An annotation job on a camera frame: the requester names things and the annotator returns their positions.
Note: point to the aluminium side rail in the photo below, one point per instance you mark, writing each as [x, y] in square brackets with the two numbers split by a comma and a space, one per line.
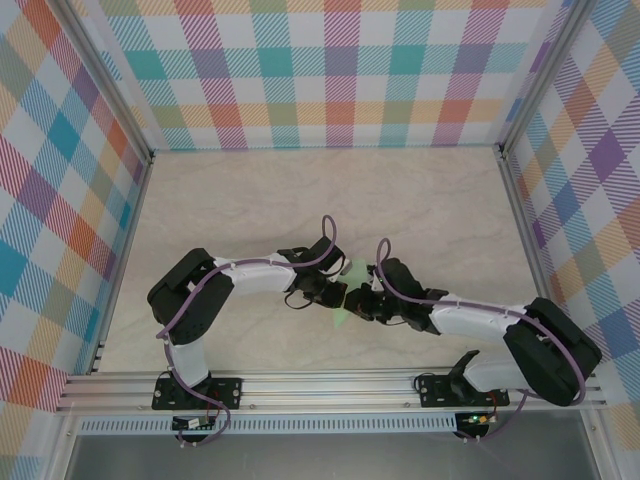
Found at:
[131, 240]
[535, 250]

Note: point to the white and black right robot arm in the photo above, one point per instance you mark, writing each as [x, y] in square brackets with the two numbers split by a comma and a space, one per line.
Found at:
[545, 355]

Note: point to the aluminium frame post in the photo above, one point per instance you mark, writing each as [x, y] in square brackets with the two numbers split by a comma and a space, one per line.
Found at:
[545, 82]
[107, 85]

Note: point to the grey metal panel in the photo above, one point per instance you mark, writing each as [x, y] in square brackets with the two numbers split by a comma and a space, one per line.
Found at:
[325, 457]

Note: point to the aluminium mounting rail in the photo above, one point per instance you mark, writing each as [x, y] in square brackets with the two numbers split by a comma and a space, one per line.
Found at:
[325, 390]

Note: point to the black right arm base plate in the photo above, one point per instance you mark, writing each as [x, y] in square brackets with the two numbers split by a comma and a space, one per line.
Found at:
[432, 392]

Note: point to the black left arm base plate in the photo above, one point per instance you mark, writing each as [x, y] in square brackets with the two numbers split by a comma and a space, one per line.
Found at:
[231, 392]

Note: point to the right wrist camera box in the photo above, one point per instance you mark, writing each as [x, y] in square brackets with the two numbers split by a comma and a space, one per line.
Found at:
[373, 283]

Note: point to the right circuit board with LED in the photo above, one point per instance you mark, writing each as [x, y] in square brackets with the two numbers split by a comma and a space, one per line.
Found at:
[477, 419]

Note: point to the light green paper sheet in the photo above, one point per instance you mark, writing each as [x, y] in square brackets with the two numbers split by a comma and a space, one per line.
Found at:
[358, 277]

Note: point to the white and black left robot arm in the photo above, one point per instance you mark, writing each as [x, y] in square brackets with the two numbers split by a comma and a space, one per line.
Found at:
[190, 305]

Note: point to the aluminium frame leg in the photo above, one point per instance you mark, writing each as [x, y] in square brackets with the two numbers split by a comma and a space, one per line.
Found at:
[597, 445]
[62, 450]

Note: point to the black left circuit board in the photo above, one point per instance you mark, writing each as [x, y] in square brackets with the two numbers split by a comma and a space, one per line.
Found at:
[187, 424]

